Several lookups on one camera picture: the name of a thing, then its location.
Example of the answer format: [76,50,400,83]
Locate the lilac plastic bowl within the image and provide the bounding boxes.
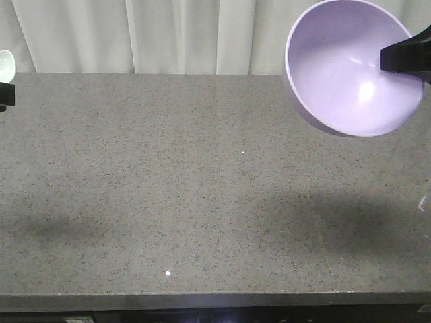
[282,1,424,137]

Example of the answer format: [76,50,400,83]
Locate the white curtain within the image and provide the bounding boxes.
[0,0,431,76]

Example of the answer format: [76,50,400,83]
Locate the black two-drawer disinfection cabinet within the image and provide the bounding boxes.
[93,304,430,322]

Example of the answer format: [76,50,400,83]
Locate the pale green plastic spoon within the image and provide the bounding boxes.
[0,49,16,83]

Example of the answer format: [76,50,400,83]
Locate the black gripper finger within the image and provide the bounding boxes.
[0,82,15,112]
[380,26,431,84]

